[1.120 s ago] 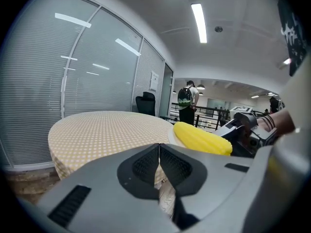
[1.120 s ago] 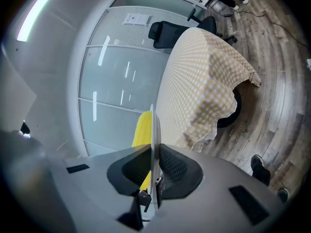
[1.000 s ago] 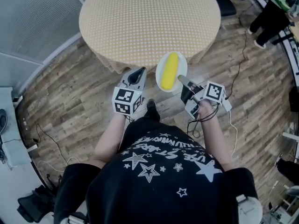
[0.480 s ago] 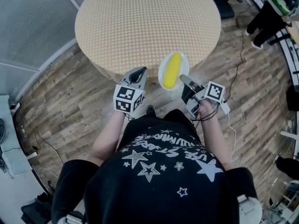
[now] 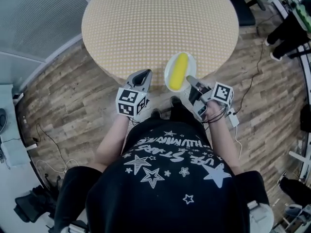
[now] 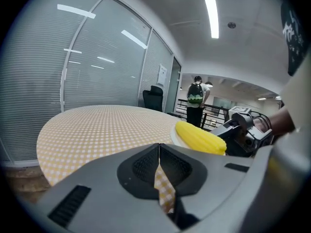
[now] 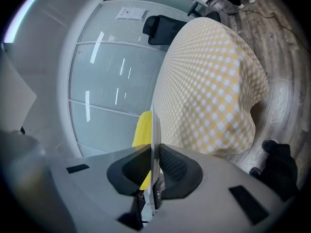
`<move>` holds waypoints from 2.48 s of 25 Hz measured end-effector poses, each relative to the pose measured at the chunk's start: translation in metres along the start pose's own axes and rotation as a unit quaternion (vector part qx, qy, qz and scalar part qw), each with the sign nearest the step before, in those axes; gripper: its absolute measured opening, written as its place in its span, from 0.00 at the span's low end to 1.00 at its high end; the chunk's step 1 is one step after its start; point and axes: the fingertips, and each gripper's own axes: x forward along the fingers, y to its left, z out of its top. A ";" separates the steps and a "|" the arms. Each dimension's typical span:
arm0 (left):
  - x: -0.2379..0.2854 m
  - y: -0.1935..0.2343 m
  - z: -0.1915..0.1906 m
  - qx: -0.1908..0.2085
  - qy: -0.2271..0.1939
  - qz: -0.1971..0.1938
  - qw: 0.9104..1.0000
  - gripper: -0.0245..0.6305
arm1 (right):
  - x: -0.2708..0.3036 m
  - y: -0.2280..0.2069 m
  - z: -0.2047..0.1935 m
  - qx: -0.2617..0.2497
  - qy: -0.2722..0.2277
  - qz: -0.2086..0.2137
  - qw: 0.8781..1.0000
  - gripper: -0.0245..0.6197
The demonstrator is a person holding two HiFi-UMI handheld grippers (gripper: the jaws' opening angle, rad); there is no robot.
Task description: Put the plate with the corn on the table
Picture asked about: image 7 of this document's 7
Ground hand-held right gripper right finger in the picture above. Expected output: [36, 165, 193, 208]
[145, 143, 285, 233]

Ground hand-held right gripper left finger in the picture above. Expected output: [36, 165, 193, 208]
[48, 144, 152, 220]

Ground yellow object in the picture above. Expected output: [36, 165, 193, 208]
[132, 110, 153, 191]

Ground yellow checkered tablecloth table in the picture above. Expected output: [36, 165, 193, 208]
[153, 17, 270, 158]

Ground person's black shoe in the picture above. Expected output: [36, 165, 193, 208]
[261, 138, 280, 155]
[249, 166, 266, 180]

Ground person's black trousers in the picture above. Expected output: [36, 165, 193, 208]
[257, 143, 300, 201]

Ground yellow checkered tablecloth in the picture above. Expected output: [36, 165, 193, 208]
[153, 17, 270, 158]

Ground black office chair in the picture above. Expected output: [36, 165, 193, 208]
[142, 2, 221, 52]

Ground white paper notice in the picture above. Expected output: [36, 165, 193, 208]
[115, 7, 149, 21]

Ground long ceiling light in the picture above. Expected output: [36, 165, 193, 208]
[3, 0, 49, 43]

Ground thin black floor cable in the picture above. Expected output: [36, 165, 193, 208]
[239, 7, 302, 43]

